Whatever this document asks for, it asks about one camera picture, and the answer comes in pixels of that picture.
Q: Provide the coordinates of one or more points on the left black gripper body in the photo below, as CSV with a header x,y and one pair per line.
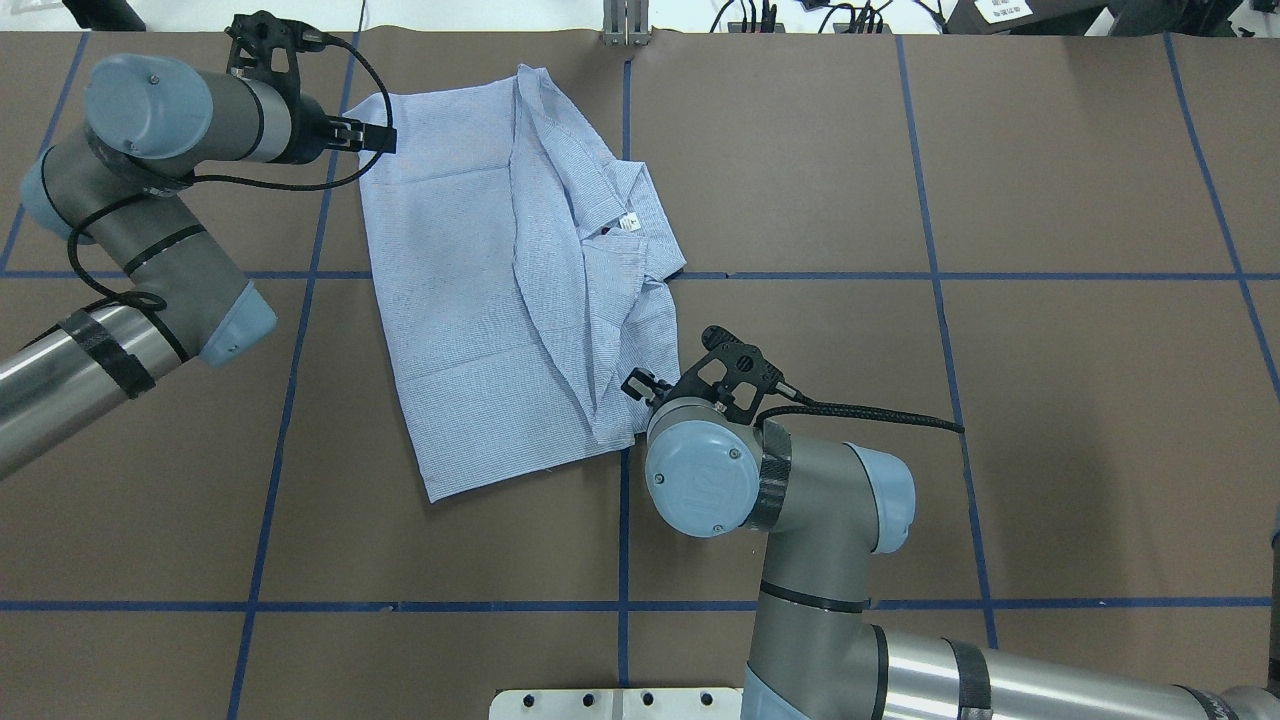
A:
x,y
308,134

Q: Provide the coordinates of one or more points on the aluminium frame post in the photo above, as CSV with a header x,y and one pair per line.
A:
x,y
626,23

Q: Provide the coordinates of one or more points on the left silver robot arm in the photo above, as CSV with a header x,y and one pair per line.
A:
x,y
166,291

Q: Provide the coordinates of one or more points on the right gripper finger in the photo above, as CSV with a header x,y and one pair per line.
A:
x,y
642,385

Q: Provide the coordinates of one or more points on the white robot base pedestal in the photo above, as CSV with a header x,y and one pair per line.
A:
x,y
618,703

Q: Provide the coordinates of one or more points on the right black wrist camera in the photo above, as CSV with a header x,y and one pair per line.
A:
x,y
735,370

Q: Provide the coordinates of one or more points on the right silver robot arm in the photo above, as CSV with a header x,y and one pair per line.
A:
x,y
827,509

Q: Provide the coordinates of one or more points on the light blue striped shirt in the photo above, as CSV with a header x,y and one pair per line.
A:
x,y
521,271

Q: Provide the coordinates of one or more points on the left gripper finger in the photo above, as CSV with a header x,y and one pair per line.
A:
x,y
351,127
365,143

